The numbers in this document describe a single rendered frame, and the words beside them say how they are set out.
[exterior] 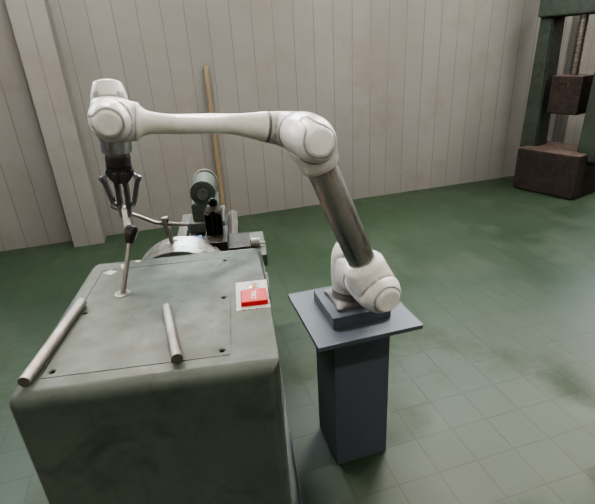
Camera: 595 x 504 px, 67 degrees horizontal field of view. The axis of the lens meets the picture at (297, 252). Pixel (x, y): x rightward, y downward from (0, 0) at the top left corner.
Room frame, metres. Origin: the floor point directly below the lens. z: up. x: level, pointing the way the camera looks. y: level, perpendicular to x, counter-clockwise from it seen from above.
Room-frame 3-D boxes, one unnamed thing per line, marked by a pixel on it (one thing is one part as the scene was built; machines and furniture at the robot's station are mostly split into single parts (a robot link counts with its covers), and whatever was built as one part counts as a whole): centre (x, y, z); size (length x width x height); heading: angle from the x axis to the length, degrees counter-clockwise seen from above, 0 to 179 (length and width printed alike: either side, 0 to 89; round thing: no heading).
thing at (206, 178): (2.52, 0.51, 1.01); 0.30 x 0.20 x 0.29; 6
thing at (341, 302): (1.68, -0.21, 0.83); 0.22 x 0.18 x 0.06; 15
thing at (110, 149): (1.39, 0.53, 1.54); 0.09 x 0.09 x 0.06
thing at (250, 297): (0.91, 0.10, 1.26); 0.06 x 0.06 x 0.02; 6
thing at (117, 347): (0.93, 0.31, 1.06); 0.59 x 0.48 x 0.39; 6
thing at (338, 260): (1.65, -0.22, 0.97); 0.18 x 0.16 x 0.22; 18
